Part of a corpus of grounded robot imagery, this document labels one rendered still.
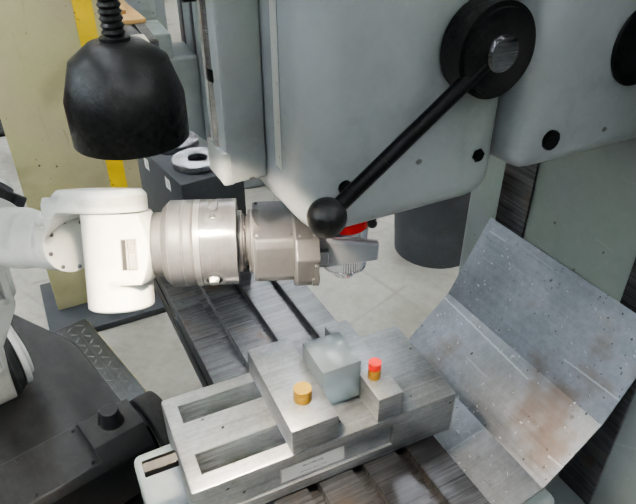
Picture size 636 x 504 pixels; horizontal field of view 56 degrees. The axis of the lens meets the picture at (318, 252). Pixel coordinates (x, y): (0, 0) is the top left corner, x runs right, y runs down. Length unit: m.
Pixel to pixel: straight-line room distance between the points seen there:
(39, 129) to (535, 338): 1.83
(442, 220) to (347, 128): 2.21
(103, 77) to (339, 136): 0.17
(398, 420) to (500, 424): 0.20
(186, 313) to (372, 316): 1.52
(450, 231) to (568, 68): 2.17
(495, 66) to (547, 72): 0.07
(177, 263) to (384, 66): 0.27
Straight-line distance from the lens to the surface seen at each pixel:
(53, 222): 0.67
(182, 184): 1.04
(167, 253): 0.58
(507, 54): 0.47
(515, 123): 0.54
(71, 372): 1.54
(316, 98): 0.43
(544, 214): 0.93
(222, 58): 0.48
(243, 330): 0.99
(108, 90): 0.37
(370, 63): 0.44
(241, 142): 0.50
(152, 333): 2.48
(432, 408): 0.80
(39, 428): 1.44
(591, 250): 0.89
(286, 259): 0.58
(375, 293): 2.60
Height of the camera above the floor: 1.57
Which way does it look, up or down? 33 degrees down
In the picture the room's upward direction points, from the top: straight up
